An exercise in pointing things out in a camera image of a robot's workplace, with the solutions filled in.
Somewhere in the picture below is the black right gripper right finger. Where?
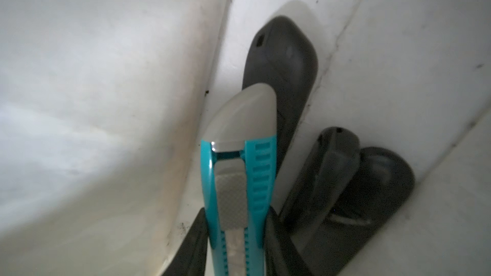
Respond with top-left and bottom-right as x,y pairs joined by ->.
264,206 -> 313,276

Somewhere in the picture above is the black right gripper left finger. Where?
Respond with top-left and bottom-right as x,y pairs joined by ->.
162,208 -> 208,276

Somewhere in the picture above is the teal utility knife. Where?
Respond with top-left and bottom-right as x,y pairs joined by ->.
200,83 -> 277,275

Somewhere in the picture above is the large black yellow utility knife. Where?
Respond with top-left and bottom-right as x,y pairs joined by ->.
242,15 -> 318,171

